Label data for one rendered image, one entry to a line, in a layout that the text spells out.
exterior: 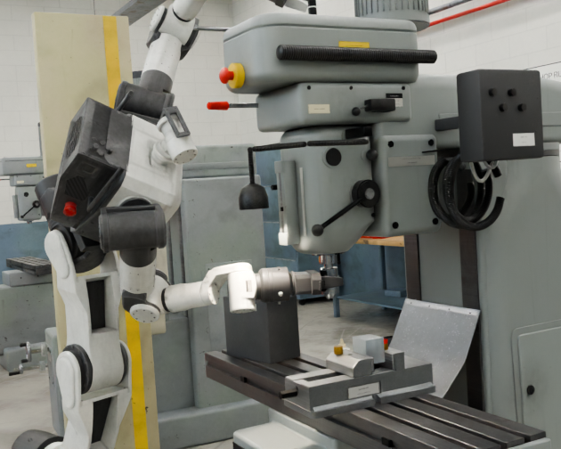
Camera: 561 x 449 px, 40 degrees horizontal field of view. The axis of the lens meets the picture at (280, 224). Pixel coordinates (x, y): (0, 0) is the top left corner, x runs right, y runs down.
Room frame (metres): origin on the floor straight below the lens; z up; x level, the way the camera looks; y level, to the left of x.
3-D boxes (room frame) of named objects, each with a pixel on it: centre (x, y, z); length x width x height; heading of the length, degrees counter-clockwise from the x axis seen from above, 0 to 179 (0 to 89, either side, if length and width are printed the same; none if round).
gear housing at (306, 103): (1.98, -0.16, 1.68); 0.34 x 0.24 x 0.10; 119
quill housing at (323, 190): (1.97, -0.12, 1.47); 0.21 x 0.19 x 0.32; 29
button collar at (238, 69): (1.85, 0.08, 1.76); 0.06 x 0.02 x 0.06; 29
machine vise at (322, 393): (1.81, -0.17, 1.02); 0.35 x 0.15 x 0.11; 117
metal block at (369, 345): (1.83, -0.19, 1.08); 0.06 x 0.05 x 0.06; 27
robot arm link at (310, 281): (1.95, -0.03, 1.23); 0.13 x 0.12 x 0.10; 8
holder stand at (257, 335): (2.34, 0.08, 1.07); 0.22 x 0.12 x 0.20; 40
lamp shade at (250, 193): (1.84, 0.06, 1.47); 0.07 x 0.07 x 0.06
